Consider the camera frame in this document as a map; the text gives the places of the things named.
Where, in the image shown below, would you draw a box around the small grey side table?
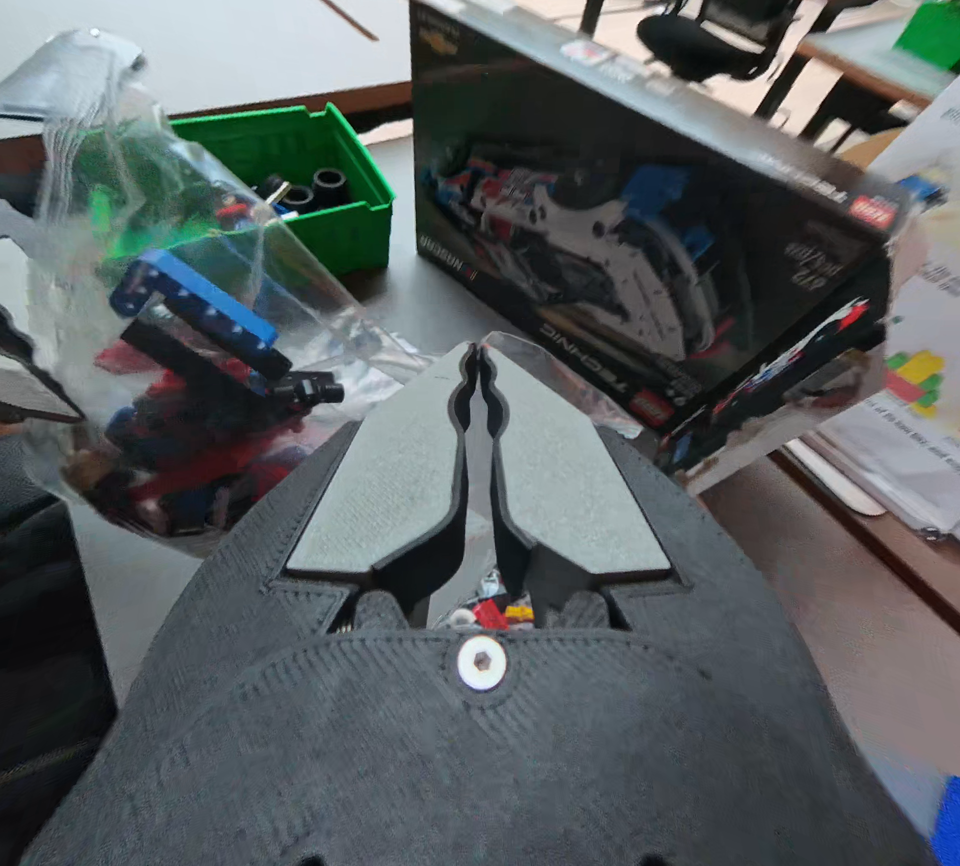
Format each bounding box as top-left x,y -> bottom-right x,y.
795,18 -> 960,132

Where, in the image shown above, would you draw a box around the large clear bag lego pieces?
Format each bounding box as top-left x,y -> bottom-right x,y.
0,27 -> 432,558

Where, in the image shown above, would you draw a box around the green box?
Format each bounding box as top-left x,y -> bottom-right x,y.
892,0 -> 960,76

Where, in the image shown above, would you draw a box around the green plastic bin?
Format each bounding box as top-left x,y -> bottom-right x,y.
101,102 -> 396,278

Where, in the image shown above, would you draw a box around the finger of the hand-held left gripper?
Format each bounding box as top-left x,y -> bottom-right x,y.
0,307 -> 86,426

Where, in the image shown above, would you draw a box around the black lego set box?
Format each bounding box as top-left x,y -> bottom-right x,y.
408,0 -> 920,473

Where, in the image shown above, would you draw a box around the white printed paper sheets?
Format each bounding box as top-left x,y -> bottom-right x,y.
787,77 -> 960,543

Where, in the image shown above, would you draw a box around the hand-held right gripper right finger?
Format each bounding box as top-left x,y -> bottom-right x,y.
478,344 -> 674,601

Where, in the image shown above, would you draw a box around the black office chair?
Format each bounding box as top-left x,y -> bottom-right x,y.
636,0 -> 800,87

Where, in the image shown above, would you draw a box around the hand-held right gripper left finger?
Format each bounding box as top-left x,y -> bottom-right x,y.
285,343 -> 480,596

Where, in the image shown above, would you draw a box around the black boxy object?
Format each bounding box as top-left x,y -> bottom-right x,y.
0,431 -> 119,856

